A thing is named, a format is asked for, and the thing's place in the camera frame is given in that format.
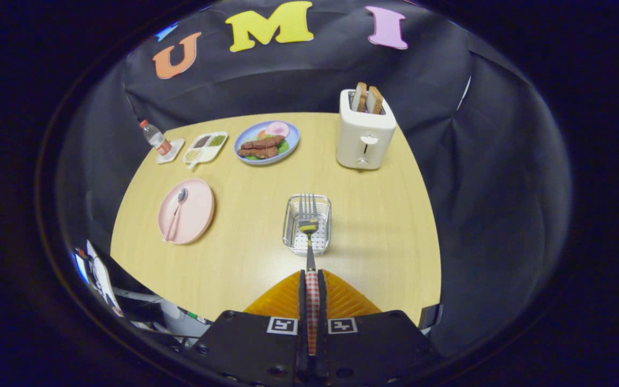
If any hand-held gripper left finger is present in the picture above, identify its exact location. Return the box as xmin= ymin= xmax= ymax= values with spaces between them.
xmin=183 ymin=270 xmax=308 ymax=387

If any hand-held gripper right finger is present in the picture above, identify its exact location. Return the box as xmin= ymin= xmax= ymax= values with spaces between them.
xmin=318 ymin=270 xmax=444 ymax=387

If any fork with red checked handle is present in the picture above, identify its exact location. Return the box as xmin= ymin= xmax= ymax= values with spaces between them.
xmin=299 ymin=193 xmax=321 ymax=356

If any spoon with red checked handle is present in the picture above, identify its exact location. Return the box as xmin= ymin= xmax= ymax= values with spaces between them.
xmin=162 ymin=188 xmax=189 ymax=242

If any pink plate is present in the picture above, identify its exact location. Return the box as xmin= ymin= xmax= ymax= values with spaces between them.
xmin=157 ymin=178 xmax=215 ymax=245

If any brown grilled meat strip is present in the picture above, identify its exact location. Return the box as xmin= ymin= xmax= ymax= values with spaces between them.
xmin=241 ymin=135 xmax=285 ymax=150
xmin=237 ymin=146 xmax=279 ymax=159

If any white divided grain dish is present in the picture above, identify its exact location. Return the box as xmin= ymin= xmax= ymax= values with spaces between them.
xmin=183 ymin=132 xmax=228 ymax=168

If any white square coaster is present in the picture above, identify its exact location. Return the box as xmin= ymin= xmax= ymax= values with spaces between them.
xmin=155 ymin=139 xmax=185 ymax=164

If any white toaster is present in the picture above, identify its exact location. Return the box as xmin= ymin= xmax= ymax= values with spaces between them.
xmin=336 ymin=89 xmax=397 ymax=171

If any blue plate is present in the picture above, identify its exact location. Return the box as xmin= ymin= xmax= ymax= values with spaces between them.
xmin=234 ymin=120 xmax=300 ymax=165

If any clear water bottle red label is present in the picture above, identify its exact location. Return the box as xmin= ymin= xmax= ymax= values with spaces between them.
xmin=139 ymin=120 xmax=172 ymax=156

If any toast slice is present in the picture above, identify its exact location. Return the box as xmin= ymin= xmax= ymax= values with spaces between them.
xmin=366 ymin=86 xmax=384 ymax=114
xmin=351 ymin=82 xmax=368 ymax=112

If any clear wire basket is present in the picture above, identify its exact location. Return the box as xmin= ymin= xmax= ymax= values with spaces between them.
xmin=282 ymin=194 xmax=332 ymax=256

